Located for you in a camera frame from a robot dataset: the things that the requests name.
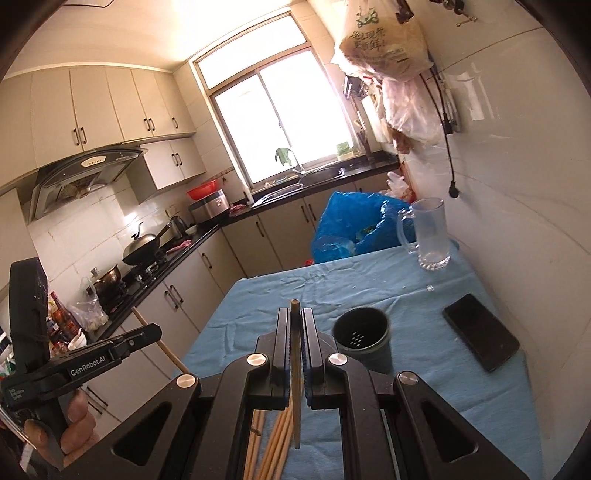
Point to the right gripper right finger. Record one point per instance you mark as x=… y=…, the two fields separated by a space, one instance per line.
x=394 y=427

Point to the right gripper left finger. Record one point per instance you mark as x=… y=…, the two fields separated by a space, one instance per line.
x=196 y=427

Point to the kitchen sink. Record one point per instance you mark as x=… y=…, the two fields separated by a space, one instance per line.
x=311 y=179

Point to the person's left hand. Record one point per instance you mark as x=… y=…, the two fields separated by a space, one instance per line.
x=77 y=439

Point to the white bowl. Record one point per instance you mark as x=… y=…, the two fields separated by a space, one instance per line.
x=79 y=341

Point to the dark sauce bottle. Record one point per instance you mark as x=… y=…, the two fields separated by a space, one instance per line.
x=65 y=319

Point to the clear plastic bag on counter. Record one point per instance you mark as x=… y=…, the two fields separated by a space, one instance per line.
x=86 y=307

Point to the dark utensil holder cup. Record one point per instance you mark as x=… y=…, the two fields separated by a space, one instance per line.
x=364 y=334

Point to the steel cooking pot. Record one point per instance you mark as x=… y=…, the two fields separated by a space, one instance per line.
x=107 y=279

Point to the black smartphone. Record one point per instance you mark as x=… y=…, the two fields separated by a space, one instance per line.
x=490 y=342

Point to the blue towel table cover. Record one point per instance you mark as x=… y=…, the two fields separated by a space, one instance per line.
x=499 y=404

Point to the gas stove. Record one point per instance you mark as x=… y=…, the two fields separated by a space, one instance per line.
x=112 y=294

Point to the black wok with lid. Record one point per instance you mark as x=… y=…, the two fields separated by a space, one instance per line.
x=143 y=247

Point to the clear glass mug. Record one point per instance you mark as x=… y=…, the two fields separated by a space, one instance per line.
x=432 y=244

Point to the metal kettle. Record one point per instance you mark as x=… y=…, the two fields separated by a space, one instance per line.
x=178 y=227

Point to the blue plastic bag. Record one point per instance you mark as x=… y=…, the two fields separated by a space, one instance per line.
x=355 y=223

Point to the range hood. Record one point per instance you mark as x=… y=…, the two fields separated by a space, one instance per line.
x=76 y=177

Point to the silver rice cooker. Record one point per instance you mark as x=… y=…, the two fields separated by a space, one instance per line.
x=209 y=207

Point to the red plastic basin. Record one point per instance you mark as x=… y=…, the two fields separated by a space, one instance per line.
x=203 y=190

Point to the clear hanging plastic bag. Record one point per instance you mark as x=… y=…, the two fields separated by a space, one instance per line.
x=410 y=110

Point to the beige hanging plastic bag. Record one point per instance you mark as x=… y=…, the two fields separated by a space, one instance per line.
x=381 y=39

